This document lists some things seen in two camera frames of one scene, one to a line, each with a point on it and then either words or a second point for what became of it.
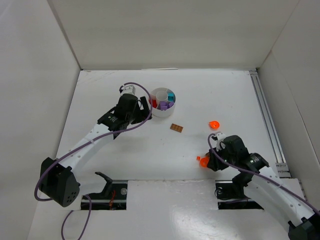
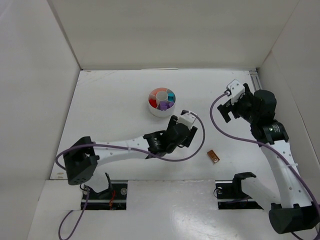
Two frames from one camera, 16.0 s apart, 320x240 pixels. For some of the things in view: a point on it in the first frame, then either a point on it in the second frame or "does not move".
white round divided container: [163, 102] does not move
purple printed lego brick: [168, 105] does not move
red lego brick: [154, 104] does not move
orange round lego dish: [204, 162] -> [154, 91]
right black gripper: [214, 160] -> [235, 106]
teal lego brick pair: [171, 97] does not move
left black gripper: [139, 110] -> [181, 132]
